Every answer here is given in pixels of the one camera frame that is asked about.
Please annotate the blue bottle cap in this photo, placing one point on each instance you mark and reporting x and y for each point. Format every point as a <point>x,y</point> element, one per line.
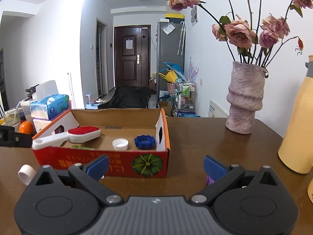
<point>145,142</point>

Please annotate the dark brown door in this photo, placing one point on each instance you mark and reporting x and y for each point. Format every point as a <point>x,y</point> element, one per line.
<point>132,66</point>

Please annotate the grey refrigerator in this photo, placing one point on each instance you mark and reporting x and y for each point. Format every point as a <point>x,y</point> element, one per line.
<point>168,51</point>

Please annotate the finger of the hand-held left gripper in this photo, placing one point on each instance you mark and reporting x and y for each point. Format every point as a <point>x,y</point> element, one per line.
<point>23,140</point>

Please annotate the white paper notice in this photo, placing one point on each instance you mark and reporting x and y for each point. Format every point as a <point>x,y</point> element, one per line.
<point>129,44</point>

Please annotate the wall poster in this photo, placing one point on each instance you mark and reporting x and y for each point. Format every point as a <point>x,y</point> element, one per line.
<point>194,16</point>

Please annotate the white ribbed bottle cap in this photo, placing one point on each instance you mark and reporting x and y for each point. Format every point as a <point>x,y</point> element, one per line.
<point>120,145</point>

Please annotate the brown cardboard carton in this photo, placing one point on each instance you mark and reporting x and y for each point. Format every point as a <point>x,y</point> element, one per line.
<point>166,107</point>

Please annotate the purple feather decoration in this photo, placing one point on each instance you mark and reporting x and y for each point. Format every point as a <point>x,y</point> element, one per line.
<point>193,69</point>

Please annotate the white red lint brush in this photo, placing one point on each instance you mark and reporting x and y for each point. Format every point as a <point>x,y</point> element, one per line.
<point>83,133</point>

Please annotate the yellow black box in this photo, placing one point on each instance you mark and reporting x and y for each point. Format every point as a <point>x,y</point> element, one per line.
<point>174,17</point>

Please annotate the red cardboard box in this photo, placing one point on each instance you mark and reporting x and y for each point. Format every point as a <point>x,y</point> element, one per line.
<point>49,159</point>

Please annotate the metal rack with bottles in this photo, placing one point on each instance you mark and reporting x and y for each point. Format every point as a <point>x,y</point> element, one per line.
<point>185,95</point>

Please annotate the white pole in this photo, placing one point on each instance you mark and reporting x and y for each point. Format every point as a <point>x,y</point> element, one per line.
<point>70,88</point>

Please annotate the yellow thermos jug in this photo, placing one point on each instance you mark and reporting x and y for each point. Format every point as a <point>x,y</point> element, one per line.
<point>299,127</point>

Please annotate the glass cup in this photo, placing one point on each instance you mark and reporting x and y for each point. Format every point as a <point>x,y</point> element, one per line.
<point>11,118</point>

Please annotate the clear plastic jar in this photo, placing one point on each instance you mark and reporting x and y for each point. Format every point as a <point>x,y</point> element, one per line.
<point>25,110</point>

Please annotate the purple bottle cap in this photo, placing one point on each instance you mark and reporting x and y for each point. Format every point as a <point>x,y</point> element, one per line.
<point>209,181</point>

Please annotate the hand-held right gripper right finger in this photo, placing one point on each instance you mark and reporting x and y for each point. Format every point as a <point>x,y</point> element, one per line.
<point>213,168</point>

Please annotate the yellow bear mug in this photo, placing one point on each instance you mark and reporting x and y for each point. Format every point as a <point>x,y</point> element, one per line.
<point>310,189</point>

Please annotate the black bag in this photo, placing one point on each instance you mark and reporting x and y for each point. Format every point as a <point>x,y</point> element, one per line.
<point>127,98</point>

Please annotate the white umbrella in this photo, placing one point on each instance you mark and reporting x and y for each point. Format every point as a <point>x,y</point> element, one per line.
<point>181,39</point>

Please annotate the blue tissue pack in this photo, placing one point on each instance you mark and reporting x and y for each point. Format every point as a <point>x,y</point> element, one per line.
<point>52,107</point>

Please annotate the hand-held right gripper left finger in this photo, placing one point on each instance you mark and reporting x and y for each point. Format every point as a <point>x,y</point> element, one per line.
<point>99,167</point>

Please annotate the pink textured vase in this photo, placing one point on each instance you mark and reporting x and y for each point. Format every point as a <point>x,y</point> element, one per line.
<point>244,98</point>

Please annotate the dried pink roses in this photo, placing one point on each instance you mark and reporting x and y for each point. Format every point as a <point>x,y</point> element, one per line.
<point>238,33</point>

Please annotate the pink bucket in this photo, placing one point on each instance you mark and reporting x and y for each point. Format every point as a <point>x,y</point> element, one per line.
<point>171,88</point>

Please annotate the orange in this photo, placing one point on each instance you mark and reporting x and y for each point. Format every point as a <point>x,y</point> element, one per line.
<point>25,128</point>

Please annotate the blue yellow plastic tools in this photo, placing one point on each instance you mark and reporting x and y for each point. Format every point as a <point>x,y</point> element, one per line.
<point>171,74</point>

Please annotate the clear plastic bag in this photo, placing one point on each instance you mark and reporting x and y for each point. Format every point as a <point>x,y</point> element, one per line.
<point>168,29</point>

